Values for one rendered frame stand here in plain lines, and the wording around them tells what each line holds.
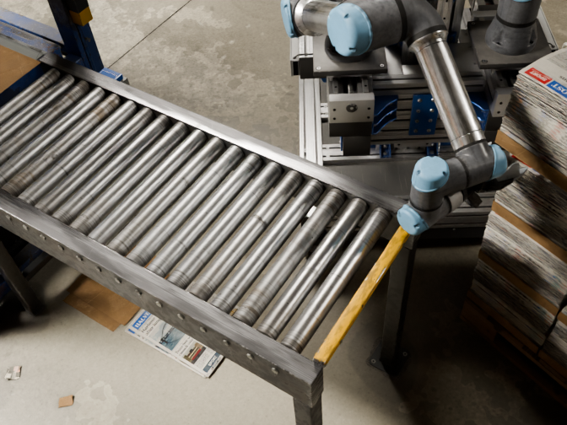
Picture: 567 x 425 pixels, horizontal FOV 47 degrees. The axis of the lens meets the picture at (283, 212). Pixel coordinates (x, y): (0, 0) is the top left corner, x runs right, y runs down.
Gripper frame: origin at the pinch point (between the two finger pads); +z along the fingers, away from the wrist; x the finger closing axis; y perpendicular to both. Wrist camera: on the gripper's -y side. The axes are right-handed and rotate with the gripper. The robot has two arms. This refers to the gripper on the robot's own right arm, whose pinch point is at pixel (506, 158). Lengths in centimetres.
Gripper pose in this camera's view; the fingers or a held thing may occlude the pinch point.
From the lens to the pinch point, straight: 174.6
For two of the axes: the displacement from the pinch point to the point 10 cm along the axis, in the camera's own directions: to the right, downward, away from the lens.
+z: 7.9, -5.0, 3.5
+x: -6.1, -5.9, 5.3
